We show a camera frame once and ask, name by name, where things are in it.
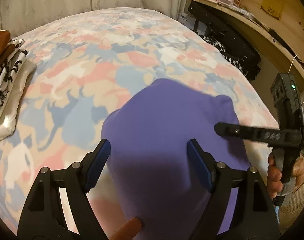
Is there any cream satin folded garment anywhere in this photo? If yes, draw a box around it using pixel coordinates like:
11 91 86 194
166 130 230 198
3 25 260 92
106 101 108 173
0 60 36 141

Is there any black white patterned garment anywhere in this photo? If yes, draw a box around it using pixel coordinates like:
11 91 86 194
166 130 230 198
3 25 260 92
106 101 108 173
0 39 28 117

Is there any left hand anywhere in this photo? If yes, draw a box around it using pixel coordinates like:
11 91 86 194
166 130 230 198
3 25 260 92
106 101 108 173
109 217 143 240

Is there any purple hoodie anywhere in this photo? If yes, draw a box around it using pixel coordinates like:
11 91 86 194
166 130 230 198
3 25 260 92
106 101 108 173
101 79 250 239

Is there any black patterned cloth pile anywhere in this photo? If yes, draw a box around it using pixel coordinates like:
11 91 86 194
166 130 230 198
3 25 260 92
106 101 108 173
188 1 261 81

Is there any wooden desk shelf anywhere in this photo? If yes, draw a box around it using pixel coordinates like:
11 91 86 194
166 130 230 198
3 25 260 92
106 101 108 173
187 0 304 91

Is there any cream knit sleeve forearm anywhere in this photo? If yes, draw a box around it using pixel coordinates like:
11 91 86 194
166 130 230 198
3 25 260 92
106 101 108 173
278 182 304 234

